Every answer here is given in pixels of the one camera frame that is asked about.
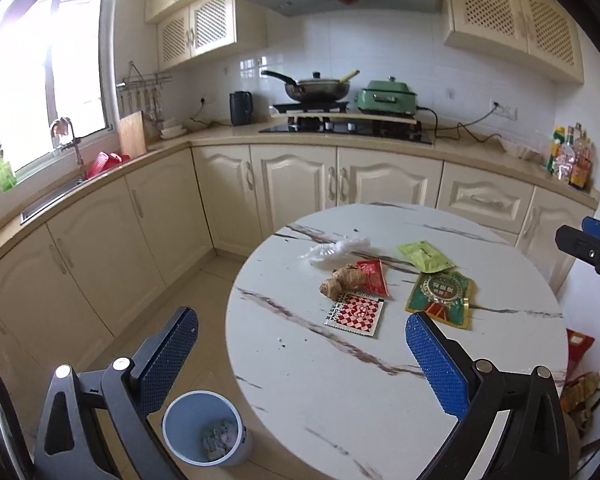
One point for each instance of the kitchen faucet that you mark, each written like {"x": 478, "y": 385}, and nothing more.
{"x": 78, "y": 157}

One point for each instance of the stack of white bowls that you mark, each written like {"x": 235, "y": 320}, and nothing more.
{"x": 172, "y": 131}

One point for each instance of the yellow patterned snack bag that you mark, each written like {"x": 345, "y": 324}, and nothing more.
{"x": 582, "y": 400}

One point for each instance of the cream upper kitchen cabinets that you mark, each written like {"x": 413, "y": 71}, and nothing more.
{"x": 210, "y": 25}

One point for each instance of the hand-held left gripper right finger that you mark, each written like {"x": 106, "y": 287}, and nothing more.
{"x": 437, "y": 365}

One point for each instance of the wall utensil rack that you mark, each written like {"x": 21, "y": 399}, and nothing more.
{"x": 145, "y": 82}

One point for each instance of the wooden spatula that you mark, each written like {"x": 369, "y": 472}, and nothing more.
{"x": 350, "y": 76}

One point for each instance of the ginger root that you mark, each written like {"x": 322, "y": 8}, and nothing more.
{"x": 337, "y": 282}

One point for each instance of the green electric cooker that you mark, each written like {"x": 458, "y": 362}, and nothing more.
{"x": 387, "y": 97}

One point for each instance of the red sauce packet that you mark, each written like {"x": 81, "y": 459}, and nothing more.
{"x": 375, "y": 277}

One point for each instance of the round marble table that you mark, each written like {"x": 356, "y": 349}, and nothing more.
{"x": 330, "y": 385}

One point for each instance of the red plastic basket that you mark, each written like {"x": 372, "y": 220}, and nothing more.
{"x": 105, "y": 162}

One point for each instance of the wooden cutting board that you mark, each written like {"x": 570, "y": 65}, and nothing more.
{"x": 132, "y": 135}

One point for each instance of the black electric kettle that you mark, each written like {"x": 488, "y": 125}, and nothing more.
{"x": 241, "y": 110}

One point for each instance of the wall socket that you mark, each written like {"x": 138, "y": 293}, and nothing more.
{"x": 203, "y": 100}
{"x": 507, "y": 111}

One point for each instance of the blue-grey trash bin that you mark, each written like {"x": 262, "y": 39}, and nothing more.
{"x": 190, "y": 405}

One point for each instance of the green and gold foil packet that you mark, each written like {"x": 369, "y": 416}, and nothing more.
{"x": 442, "y": 300}

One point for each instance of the light green tea packet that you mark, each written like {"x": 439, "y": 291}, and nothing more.
{"x": 425, "y": 256}

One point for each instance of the black gas stove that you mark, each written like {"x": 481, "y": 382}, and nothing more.
{"x": 330, "y": 130}

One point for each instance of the steel kitchen sink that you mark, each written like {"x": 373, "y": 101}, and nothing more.
{"x": 45, "y": 202}

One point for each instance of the red checkered packet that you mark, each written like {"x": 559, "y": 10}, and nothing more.
{"x": 355, "y": 315}

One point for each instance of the black induction cooker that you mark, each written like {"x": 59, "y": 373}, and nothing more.
{"x": 290, "y": 108}

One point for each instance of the cluster of condiment bottles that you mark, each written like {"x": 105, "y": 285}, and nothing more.
{"x": 570, "y": 160}

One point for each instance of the clear plastic bag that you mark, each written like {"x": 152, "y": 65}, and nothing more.
{"x": 217, "y": 440}

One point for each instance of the small clear plastic wrapper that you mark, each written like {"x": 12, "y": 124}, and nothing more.
{"x": 332, "y": 250}

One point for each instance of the kitchen window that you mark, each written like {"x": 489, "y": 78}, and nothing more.
{"x": 40, "y": 85}

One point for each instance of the red snack bag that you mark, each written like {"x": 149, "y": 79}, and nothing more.
{"x": 577, "y": 347}

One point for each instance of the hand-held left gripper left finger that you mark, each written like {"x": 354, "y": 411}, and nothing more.
{"x": 167, "y": 355}

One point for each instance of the green dish soap bottle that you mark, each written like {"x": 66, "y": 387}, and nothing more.
{"x": 4, "y": 175}

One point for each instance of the frying pan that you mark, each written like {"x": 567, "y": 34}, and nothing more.
{"x": 317, "y": 89}

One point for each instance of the white bowl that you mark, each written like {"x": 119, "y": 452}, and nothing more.
{"x": 520, "y": 150}

